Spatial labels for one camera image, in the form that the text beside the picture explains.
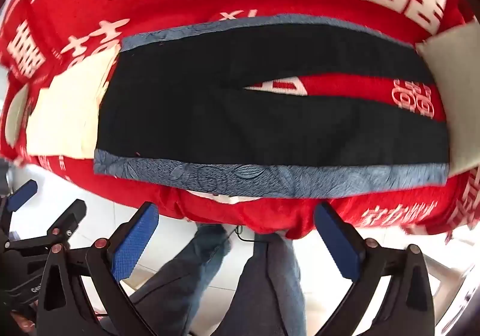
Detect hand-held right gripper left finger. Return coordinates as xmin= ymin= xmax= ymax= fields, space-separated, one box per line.
xmin=35 ymin=202 xmax=160 ymax=336

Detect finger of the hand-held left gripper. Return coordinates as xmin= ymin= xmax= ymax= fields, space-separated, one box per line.
xmin=44 ymin=199 xmax=88 ymax=247
xmin=0 ymin=179 xmax=39 ymax=226

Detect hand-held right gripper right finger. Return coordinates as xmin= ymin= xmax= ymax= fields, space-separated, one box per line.
xmin=313 ymin=202 xmax=436 ymax=336

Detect black pants with blue trim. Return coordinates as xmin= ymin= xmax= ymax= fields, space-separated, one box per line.
xmin=93 ymin=13 xmax=451 ymax=199

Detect person's right leg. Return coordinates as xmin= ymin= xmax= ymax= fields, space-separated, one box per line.
xmin=215 ymin=233 xmax=306 ymax=336

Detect cream cloth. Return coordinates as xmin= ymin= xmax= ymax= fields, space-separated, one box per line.
xmin=26 ymin=49 xmax=121 ymax=161

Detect cream pillow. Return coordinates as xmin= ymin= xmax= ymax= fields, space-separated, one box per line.
xmin=415 ymin=19 xmax=480 ymax=179

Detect black cable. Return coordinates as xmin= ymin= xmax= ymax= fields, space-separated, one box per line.
xmin=225 ymin=225 xmax=271 ymax=247

